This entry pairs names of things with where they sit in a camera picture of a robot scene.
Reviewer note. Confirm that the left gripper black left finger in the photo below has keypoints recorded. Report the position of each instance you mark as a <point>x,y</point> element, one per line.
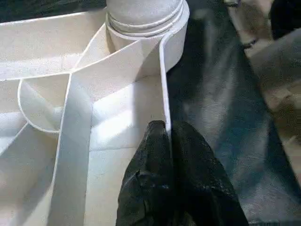
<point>148,179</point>

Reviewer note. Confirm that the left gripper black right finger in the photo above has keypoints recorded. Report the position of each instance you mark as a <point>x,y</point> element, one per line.
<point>200,183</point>

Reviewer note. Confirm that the white plastic table top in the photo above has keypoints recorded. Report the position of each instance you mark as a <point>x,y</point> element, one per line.
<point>70,82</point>

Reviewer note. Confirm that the white plastic table leg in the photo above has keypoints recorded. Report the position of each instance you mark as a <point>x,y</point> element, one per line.
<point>145,14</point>

